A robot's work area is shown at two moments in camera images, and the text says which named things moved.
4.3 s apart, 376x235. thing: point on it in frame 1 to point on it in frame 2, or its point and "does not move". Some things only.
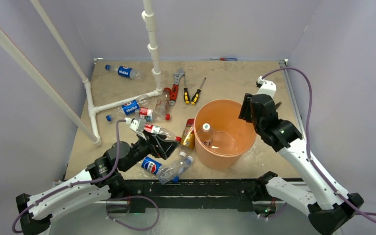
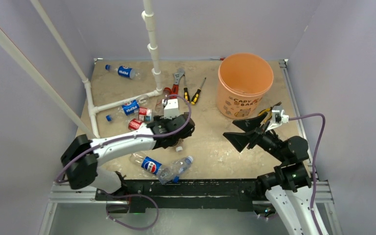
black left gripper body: x=142 y=149 to x=161 y=119
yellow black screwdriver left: x=185 y=92 does not move
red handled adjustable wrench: x=175 y=87 does not move
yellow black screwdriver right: x=196 y=95 does not move
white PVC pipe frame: x=33 y=67 does not move
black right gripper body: x=246 y=114 to x=270 y=142
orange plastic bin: x=222 y=140 to x=242 y=79
